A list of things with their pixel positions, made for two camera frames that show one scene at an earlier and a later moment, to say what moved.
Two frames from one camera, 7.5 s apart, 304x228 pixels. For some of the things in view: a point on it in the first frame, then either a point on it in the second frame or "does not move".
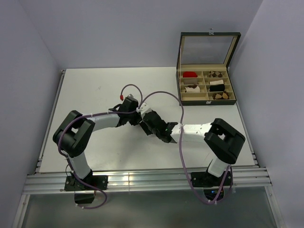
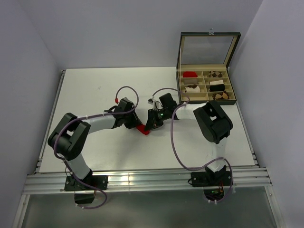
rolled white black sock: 217,82 does not move
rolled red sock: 189,74 does not move
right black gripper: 144,127 → 152,121
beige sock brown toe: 192,89 does not move
